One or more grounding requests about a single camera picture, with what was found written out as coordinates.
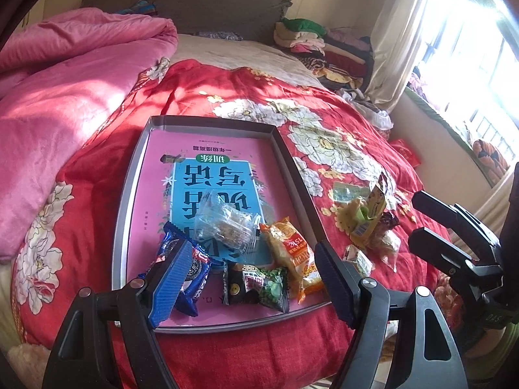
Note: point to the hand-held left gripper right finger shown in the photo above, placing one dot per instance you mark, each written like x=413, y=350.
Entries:
x=336, y=283

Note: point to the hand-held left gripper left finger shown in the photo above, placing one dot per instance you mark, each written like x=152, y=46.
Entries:
x=170, y=281

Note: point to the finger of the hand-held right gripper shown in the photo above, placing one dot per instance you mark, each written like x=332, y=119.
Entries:
x=446, y=214
x=438, y=251

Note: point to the small clear candy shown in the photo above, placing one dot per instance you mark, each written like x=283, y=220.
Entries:
x=359, y=261

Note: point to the blue cookie packet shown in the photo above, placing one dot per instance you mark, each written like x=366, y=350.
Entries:
x=200, y=269

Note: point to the clear packet with tan biscuit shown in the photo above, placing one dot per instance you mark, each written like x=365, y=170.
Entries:
x=389, y=247

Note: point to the orange snack packet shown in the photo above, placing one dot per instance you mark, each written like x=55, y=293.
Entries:
x=292, y=251

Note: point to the dark brown candy wrapper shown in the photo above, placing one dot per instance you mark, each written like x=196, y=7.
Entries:
x=389, y=219

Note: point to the pale yellow snack packet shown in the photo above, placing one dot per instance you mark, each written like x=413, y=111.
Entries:
x=348, y=214

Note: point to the yellow cartoon snack packet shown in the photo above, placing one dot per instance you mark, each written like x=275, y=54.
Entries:
x=367, y=219

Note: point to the black snack packet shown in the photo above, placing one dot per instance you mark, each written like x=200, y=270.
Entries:
x=251, y=287

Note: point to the clear crinkled snack packet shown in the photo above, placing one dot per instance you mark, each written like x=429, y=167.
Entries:
x=227, y=223

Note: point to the grey shallow cardboard tray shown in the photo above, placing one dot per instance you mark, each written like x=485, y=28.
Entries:
x=129, y=210

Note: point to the brown plush toy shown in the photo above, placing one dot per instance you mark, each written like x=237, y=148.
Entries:
x=448, y=304

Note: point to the orange patterned cushion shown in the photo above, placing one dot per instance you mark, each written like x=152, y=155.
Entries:
x=490, y=162

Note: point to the red plastic bag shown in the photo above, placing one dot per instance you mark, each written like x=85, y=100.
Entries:
x=405, y=152

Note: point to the red floral bed sheet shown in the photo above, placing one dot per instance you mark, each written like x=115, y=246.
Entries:
x=243, y=356

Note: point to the white plastic bag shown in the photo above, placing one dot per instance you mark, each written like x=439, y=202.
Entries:
x=373, y=113

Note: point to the pink children's book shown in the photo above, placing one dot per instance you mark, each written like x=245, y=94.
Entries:
x=202, y=158

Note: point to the beige fluffy blanket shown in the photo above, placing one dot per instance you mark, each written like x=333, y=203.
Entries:
x=24, y=358

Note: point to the window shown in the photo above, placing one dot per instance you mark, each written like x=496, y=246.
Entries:
x=474, y=48

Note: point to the cream curtain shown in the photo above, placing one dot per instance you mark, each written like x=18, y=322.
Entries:
x=401, y=36

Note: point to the pile of folded clothes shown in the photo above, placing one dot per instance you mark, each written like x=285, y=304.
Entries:
x=328, y=52

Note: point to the pink quilt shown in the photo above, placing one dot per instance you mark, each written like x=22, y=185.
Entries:
x=61, y=101

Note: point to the purple patterned cloth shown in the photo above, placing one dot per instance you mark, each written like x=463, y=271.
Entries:
x=219, y=35

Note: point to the blue patterned pillow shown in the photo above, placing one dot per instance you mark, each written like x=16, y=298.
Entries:
x=140, y=8

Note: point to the grey headboard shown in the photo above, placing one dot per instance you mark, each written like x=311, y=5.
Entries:
x=202, y=8

